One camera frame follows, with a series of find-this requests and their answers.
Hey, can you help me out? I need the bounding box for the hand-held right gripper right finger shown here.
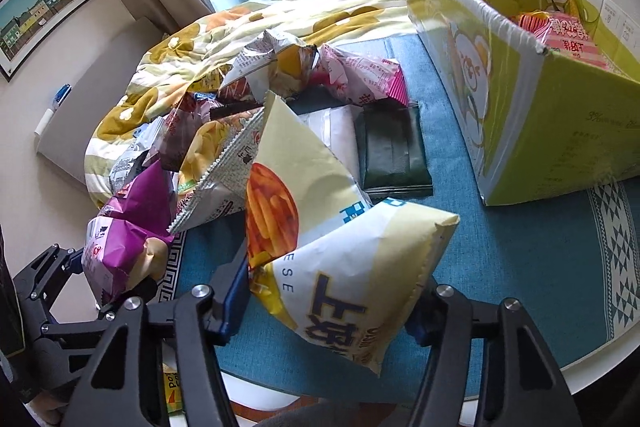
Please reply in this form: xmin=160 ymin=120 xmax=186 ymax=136
xmin=404 ymin=279 xmax=583 ymax=427

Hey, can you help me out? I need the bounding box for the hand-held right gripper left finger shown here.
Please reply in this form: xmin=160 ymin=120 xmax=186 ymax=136
xmin=60 ymin=247 xmax=251 ymax=427

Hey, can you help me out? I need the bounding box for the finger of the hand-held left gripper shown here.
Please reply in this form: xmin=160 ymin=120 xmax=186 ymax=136
xmin=12 ymin=244 xmax=88 ymax=308
xmin=40 ymin=279 xmax=163 ymax=358

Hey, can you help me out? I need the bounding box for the purple snack bag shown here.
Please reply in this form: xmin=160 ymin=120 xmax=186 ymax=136
xmin=81 ymin=159 xmax=177 ymax=308

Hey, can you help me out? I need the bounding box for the white black snack bag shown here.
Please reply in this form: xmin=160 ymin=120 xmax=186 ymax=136
xmin=109 ymin=117 xmax=167 ymax=198

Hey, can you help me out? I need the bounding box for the cream cheese snack bag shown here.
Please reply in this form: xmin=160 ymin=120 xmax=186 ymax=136
xmin=245 ymin=91 xmax=461 ymax=378

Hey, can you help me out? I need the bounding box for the green cardboard box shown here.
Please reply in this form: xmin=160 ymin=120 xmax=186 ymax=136
xmin=390 ymin=0 xmax=640 ymax=208

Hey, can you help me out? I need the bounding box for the small yellow packet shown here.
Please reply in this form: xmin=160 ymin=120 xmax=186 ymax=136
xmin=160 ymin=363 xmax=183 ymax=415

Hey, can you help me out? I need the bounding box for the blue patterned tablecloth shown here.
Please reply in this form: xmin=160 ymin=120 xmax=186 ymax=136
xmin=95 ymin=34 xmax=640 ymax=404

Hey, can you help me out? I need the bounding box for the yellow chips bag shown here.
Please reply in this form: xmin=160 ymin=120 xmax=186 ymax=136
xmin=169 ymin=107 xmax=267 ymax=235

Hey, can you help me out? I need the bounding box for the blue white pen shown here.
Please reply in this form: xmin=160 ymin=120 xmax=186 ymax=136
xmin=49 ymin=83 xmax=73 ymax=108

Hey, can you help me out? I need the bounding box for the maroon snack bag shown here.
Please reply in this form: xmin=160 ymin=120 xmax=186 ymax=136
xmin=159 ymin=94 xmax=223 ymax=174

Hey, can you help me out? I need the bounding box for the dark green packet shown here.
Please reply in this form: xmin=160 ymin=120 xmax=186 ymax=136
xmin=354 ymin=101 xmax=434 ymax=198

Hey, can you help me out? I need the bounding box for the white headboard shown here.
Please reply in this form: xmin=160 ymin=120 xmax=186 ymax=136
xmin=34 ymin=16 xmax=168 ymax=190

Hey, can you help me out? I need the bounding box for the plain white packet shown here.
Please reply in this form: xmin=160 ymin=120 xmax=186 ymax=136
xmin=299 ymin=104 xmax=362 ymax=182

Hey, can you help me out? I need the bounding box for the floral quilt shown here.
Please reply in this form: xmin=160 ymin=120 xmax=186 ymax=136
xmin=84 ymin=0 xmax=417 ymax=208

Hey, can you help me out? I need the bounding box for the white yellow crumpled snack bag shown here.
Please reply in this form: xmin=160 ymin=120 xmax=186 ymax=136
xmin=219 ymin=29 xmax=321 ymax=104

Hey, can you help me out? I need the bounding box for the framed houses picture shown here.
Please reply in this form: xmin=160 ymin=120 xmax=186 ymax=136
xmin=0 ymin=0 xmax=97 ymax=82

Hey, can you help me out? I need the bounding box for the pink white snack bag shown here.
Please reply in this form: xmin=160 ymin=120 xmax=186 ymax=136
xmin=316 ymin=42 xmax=412 ymax=108

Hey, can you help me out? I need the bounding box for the pink striped snack bag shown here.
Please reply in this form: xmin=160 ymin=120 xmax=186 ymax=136
xmin=517 ymin=11 xmax=612 ymax=74

